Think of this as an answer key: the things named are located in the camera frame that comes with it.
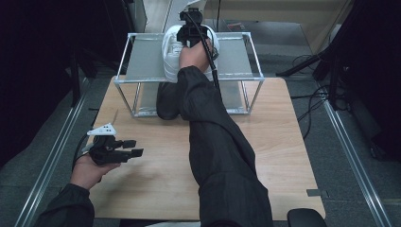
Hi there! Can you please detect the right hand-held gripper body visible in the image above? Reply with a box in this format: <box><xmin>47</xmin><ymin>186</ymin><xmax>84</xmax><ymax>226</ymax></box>
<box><xmin>176</xmin><ymin>0</ymin><xmax>212</xmax><ymax>48</ymax></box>

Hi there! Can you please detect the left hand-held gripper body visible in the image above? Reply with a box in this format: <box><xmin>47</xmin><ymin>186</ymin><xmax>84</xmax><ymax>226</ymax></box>
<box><xmin>82</xmin><ymin>123</ymin><xmax>132</xmax><ymax>166</ymax></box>

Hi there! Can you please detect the white sneaker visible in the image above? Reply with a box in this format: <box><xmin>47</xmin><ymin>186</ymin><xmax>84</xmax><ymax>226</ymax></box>
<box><xmin>161</xmin><ymin>24</ymin><xmax>187</xmax><ymax>83</ymax></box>
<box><xmin>201</xmin><ymin>25</ymin><xmax>220</xmax><ymax>81</ymax></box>

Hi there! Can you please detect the metal shoe rack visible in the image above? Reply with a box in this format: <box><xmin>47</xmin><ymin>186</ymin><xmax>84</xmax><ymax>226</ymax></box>
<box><xmin>113</xmin><ymin>31</ymin><xmax>265</xmax><ymax>118</ymax></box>

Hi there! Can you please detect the black slipper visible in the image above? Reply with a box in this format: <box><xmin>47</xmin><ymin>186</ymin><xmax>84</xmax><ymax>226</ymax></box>
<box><xmin>156</xmin><ymin>82</ymin><xmax>183</xmax><ymax>121</ymax></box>

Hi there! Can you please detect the person's right hand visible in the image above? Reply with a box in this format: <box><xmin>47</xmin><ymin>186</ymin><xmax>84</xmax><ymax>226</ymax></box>
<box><xmin>179</xmin><ymin>37</ymin><xmax>213</xmax><ymax>74</ymax></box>

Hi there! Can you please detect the person's left hand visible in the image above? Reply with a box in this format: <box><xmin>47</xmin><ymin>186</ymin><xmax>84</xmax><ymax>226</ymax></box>
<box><xmin>69</xmin><ymin>154</ymin><xmax>122</xmax><ymax>190</ymax></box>

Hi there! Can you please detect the black stand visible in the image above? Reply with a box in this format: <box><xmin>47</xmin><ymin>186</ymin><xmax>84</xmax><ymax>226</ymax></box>
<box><xmin>276</xmin><ymin>46</ymin><xmax>335</xmax><ymax>79</ymax></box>
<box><xmin>69</xmin><ymin>46</ymin><xmax>98</xmax><ymax>108</ymax></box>

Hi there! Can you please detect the wooden cabinet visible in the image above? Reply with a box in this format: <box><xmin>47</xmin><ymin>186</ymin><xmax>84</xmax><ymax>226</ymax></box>
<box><xmin>201</xmin><ymin>0</ymin><xmax>354</xmax><ymax>55</ymax></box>

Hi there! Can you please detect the black curtain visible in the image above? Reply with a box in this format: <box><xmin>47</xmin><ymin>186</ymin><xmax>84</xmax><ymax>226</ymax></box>
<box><xmin>0</xmin><ymin>0</ymin><xmax>133</xmax><ymax>168</ymax></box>
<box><xmin>327</xmin><ymin>0</ymin><xmax>401</xmax><ymax>162</ymax></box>

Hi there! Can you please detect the black rounded object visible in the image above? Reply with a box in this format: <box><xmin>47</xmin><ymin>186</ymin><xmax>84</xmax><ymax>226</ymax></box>
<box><xmin>287</xmin><ymin>207</ymin><xmax>327</xmax><ymax>227</ymax></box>

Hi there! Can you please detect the black tape strip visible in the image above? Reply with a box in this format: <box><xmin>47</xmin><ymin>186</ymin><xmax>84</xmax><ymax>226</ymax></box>
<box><xmin>306</xmin><ymin>188</ymin><xmax>329</xmax><ymax>198</ymax></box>

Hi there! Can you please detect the left hand-held gripper cable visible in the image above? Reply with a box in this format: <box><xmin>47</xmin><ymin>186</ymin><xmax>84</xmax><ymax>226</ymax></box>
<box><xmin>71</xmin><ymin>133</ymin><xmax>96</xmax><ymax>171</ymax></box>

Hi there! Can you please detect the metal floor rail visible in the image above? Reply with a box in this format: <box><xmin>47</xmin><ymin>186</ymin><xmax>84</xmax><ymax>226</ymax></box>
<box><xmin>323</xmin><ymin>100</ymin><xmax>393</xmax><ymax>227</ymax></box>
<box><xmin>13</xmin><ymin>77</ymin><xmax>91</xmax><ymax>227</ymax></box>

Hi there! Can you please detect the black floor cable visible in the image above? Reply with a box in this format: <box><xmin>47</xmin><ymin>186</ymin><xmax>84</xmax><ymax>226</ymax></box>
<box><xmin>289</xmin><ymin>84</ymin><xmax>332</xmax><ymax>140</ymax></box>
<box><xmin>291</xmin><ymin>54</ymin><xmax>320</xmax><ymax>75</ymax></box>

